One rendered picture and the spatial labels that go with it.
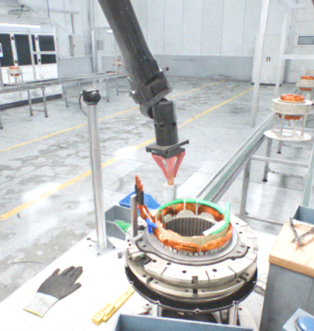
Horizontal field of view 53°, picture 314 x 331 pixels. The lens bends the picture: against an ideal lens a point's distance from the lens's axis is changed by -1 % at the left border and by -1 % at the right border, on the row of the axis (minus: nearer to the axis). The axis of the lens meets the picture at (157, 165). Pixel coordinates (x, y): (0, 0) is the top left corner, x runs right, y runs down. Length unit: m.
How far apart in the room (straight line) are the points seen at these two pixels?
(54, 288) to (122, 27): 0.82
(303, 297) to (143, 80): 0.63
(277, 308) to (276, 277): 0.09
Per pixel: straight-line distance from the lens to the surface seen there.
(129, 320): 0.66
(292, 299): 0.89
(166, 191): 0.85
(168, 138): 0.78
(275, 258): 0.83
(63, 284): 1.15
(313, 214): 1.10
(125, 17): 0.66
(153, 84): 0.75
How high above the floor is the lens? 1.53
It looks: 21 degrees down
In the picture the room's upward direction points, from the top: straight up
